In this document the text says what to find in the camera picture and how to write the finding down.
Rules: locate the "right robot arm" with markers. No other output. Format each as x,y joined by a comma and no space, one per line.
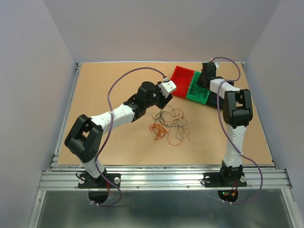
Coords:
237,112

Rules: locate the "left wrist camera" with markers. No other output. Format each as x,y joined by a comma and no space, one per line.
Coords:
167,87

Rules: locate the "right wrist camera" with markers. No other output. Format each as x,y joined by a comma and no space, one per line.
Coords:
215,63

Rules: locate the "aluminium rail frame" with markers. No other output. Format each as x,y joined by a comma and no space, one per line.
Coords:
159,196

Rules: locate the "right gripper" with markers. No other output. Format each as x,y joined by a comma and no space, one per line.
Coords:
199,82

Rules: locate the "green plastic bin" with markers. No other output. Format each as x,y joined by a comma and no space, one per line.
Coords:
196,93

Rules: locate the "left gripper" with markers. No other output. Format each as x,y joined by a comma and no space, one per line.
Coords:
164,101

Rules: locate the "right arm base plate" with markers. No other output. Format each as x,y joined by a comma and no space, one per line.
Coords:
216,180

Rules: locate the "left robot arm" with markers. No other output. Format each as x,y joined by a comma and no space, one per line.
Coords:
85,136

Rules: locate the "black plastic bin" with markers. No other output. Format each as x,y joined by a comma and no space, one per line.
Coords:
213,101

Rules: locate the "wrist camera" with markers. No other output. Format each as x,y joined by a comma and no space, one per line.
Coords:
215,63
167,87

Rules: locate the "red plastic bin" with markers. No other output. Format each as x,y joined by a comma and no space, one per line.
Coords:
182,78

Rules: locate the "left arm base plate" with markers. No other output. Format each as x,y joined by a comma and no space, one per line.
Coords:
111,181

